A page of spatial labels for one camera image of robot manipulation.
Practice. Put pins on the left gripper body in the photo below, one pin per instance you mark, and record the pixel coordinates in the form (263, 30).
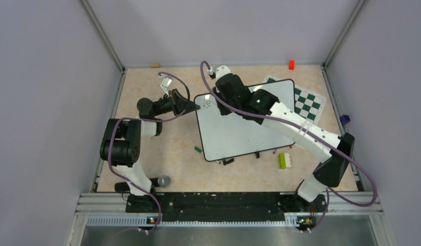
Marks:
(168, 104)

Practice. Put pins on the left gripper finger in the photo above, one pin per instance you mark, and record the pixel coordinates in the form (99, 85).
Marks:
(181, 102)
(188, 108)

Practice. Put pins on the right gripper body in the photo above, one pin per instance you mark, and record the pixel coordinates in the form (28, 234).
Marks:
(224, 109)

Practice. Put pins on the white whiteboard black frame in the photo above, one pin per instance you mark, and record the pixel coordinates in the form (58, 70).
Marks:
(225, 137)

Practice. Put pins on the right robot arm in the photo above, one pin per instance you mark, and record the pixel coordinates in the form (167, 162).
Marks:
(331, 150)

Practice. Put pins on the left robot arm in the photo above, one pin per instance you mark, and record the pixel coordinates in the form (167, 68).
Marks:
(120, 145)

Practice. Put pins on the green cap marker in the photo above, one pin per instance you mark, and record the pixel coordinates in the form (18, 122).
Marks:
(198, 149)

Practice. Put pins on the orange block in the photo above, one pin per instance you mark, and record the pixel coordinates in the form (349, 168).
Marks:
(291, 65)

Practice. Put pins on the microphone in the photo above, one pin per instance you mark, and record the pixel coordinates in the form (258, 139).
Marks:
(162, 181)

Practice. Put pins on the green white chess mat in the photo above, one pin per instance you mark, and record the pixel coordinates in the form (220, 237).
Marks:
(306, 103)

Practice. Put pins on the white lego brick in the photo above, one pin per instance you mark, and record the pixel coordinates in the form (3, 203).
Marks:
(288, 160)

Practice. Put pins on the green lego brick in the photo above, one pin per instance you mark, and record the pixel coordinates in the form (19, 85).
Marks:
(282, 161)

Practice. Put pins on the purple block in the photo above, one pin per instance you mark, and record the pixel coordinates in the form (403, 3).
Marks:
(344, 119)

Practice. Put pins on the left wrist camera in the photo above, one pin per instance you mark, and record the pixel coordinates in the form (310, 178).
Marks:
(166, 81)

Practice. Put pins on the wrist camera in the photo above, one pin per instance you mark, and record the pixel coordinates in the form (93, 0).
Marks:
(166, 81)
(218, 72)

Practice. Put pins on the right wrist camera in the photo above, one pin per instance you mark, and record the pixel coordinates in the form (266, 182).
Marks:
(218, 72)

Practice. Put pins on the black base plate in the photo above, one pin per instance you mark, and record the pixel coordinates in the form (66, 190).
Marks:
(224, 207)

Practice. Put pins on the slotted cable duct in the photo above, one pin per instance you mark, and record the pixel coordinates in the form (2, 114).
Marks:
(140, 221)

